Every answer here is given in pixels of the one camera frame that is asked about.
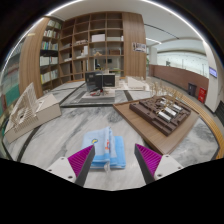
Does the bookshelf with green books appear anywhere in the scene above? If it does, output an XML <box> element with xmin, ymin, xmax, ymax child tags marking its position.
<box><xmin>0</xmin><ymin>49</ymin><xmax>22</xmax><ymax>113</ymax></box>

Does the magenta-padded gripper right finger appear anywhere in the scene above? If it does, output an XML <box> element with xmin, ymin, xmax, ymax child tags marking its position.
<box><xmin>134</xmin><ymin>143</ymin><xmax>184</xmax><ymax>185</ymax></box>

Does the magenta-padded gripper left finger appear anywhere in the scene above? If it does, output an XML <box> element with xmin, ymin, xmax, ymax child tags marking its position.
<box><xmin>46</xmin><ymin>144</ymin><xmax>97</xmax><ymax>188</ymax></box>

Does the low white architectural model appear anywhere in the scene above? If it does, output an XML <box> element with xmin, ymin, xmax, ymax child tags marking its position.
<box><xmin>124</xmin><ymin>75</ymin><xmax>151</xmax><ymax>92</ymax></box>

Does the brown building model on wooden base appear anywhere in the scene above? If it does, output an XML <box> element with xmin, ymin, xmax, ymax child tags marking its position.
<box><xmin>112</xmin><ymin>95</ymin><xmax>200</xmax><ymax>156</ymax></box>

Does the wall poster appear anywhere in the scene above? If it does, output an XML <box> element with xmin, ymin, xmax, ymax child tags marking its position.
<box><xmin>131</xmin><ymin>41</ymin><xmax>148</xmax><ymax>54</ymax></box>

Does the wooden shelf unit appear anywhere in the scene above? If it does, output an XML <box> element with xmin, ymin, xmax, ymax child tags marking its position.
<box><xmin>39</xmin><ymin>12</ymin><xmax>125</xmax><ymax>93</ymax></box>

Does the light blue cartoon-print towel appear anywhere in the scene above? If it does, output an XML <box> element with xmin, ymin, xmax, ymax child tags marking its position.
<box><xmin>81</xmin><ymin>126</ymin><xmax>127</xmax><ymax>170</ymax></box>

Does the white stepped architectural model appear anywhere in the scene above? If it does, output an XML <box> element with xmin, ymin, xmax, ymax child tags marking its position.
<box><xmin>3</xmin><ymin>82</ymin><xmax>63</xmax><ymax>144</ymax></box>

